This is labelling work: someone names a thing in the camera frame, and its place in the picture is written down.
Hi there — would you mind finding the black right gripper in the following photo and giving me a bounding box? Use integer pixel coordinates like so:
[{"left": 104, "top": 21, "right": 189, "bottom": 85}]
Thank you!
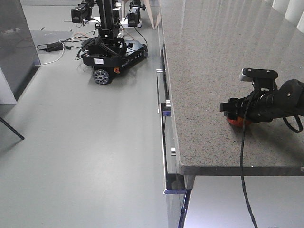
[{"left": 220, "top": 91, "right": 280, "bottom": 123}]

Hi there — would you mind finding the red yellow apple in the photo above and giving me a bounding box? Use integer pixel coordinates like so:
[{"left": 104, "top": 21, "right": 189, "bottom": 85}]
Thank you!
[{"left": 227, "top": 117, "right": 252, "bottom": 128}]

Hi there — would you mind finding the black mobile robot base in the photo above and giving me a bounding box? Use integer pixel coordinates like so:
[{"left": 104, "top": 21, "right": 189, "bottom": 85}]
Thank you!
[{"left": 71, "top": 0, "right": 148, "bottom": 85}]

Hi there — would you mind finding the grey kitchen counter island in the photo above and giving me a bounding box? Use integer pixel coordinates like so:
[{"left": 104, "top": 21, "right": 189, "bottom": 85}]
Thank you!
[{"left": 160, "top": 0, "right": 304, "bottom": 228}]

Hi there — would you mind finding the black power adapter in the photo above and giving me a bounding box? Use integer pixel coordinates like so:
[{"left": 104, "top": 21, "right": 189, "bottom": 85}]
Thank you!
[{"left": 37, "top": 41, "right": 64, "bottom": 52}]

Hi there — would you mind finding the white floor cable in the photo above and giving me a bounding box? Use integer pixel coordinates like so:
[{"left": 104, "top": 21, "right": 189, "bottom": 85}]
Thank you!
[{"left": 35, "top": 40, "right": 66, "bottom": 67}]

